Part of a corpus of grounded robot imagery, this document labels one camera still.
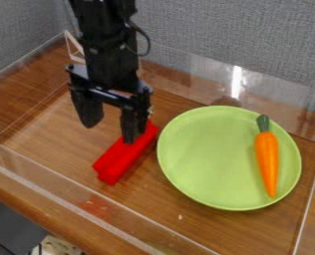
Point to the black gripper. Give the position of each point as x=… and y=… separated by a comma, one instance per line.
x=107, y=81

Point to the red star-profile block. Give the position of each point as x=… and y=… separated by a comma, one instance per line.
x=120, y=156

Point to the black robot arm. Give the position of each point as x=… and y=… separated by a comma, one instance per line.
x=104, y=18

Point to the green plate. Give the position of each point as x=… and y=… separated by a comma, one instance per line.
x=206, y=158

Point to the orange toy carrot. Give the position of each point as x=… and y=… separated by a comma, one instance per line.
x=266, y=155

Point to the white power strip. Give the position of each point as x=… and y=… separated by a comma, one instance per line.
x=55, y=246

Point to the clear acrylic enclosure wall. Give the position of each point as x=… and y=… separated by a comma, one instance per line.
x=139, y=216

